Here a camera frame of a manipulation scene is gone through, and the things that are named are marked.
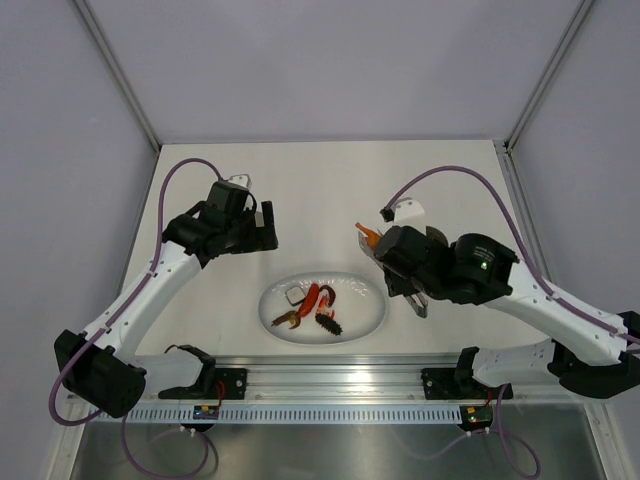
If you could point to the grey cylindrical lunch container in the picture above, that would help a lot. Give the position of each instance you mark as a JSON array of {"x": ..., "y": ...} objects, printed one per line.
[{"x": 437, "y": 235}]

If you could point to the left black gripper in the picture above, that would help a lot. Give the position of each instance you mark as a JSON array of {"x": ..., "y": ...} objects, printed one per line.
[{"x": 261, "y": 238}]

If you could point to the metal tongs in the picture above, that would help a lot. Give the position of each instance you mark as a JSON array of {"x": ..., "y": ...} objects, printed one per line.
[{"x": 420, "y": 305}]

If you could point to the red sausage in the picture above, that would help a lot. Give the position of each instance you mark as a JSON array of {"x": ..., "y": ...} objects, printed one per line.
[{"x": 309, "y": 302}]

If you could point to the slotted cable duct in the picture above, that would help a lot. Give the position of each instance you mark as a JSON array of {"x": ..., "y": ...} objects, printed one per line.
[{"x": 312, "y": 414}]

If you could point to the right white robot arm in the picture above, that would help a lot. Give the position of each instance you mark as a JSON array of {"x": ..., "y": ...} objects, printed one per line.
[{"x": 585, "y": 349}]

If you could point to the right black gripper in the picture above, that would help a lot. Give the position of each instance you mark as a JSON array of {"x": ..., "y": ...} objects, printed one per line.
[{"x": 396, "y": 284}]

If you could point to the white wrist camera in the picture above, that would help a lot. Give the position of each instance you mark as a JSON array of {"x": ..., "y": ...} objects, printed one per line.
[
  {"x": 242, "y": 180},
  {"x": 405, "y": 212}
]

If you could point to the black and white sushi piece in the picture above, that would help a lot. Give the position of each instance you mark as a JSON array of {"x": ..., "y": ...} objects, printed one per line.
[{"x": 295, "y": 295}]

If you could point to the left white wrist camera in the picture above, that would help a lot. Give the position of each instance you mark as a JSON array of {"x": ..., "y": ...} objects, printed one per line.
[{"x": 242, "y": 180}]

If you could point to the brown shrimp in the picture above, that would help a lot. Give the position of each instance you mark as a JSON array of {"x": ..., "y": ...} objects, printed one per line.
[{"x": 291, "y": 317}]

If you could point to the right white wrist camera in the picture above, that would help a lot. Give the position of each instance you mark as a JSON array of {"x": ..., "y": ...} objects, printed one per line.
[{"x": 405, "y": 212}]

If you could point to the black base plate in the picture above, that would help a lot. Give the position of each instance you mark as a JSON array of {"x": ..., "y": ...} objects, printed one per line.
[
  {"x": 220, "y": 383},
  {"x": 443, "y": 384}
]

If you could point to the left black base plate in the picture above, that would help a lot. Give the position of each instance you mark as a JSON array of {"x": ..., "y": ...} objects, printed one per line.
[{"x": 220, "y": 383}]

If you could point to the white oval plate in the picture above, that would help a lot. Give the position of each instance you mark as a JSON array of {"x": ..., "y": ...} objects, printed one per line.
[{"x": 360, "y": 308}]

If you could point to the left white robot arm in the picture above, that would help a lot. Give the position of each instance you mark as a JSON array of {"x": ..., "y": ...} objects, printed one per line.
[{"x": 100, "y": 364}]

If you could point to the aluminium mounting rail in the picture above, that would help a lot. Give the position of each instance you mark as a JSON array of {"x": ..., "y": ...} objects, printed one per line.
[{"x": 344, "y": 379}]

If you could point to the red white crab stick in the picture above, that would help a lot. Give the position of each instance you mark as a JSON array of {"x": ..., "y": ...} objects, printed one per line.
[{"x": 323, "y": 309}]

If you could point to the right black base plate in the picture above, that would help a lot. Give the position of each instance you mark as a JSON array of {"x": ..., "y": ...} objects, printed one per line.
[{"x": 443, "y": 384}]

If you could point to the black sea cucumber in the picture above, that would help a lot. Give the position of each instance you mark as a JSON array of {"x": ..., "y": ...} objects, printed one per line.
[{"x": 328, "y": 323}]

